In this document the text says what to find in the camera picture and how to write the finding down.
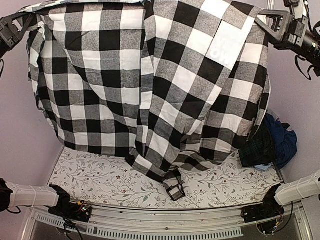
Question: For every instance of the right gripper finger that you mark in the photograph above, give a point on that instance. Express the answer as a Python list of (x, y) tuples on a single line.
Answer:
[(275, 32), (273, 13)]

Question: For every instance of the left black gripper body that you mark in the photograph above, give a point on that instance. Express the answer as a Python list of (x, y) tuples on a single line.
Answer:
[(11, 38)]

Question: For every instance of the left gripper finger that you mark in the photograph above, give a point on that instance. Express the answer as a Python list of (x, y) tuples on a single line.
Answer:
[(17, 15), (25, 21)]

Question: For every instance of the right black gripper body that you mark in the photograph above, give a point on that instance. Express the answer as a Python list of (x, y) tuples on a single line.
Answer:
[(285, 31)]

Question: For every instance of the black white checkered shirt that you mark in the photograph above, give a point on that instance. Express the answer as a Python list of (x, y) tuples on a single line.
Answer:
[(164, 84)]

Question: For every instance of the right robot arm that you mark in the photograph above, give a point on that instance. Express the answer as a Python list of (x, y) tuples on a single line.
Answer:
[(308, 186)]

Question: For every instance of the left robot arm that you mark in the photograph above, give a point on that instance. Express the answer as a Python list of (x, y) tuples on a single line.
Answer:
[(17, 195)]

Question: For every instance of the dark green plaid garment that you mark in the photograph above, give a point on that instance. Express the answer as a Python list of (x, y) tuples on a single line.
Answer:
[(259, 150)]

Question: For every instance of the light blue garment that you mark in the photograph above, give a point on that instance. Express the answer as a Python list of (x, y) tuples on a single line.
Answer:
[(263, 167)]

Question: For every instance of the floral patterned table mat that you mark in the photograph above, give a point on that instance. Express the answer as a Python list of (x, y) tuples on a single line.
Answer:
[(104, 180)]

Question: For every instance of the right aluminium frame post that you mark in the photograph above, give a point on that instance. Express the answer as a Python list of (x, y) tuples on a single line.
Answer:
[(270, 6)]

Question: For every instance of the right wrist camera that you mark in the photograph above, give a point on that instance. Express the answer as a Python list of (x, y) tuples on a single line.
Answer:
[(299, 10)]

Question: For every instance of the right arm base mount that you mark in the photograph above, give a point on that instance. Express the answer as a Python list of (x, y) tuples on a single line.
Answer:
[(262, 212)]

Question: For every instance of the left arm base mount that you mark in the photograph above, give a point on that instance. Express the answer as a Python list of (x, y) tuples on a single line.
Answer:
[(80, 211)]

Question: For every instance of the front aluminium rail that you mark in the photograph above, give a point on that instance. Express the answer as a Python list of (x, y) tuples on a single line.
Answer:
[(124, 223)]

